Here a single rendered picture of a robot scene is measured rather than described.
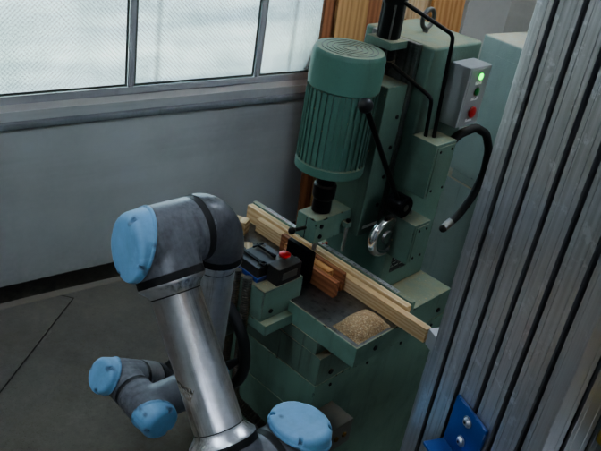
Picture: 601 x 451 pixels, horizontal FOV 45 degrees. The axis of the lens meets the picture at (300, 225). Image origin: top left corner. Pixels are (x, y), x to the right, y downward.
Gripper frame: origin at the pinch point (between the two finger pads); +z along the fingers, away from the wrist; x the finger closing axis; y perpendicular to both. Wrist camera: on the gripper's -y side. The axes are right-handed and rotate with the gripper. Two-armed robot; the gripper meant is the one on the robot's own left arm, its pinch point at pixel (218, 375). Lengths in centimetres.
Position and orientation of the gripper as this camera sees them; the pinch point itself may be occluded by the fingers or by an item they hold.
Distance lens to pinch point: 175.9
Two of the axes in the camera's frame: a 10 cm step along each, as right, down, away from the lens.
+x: 6.6, 4.8, -5.8
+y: -5.1, 8.5, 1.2
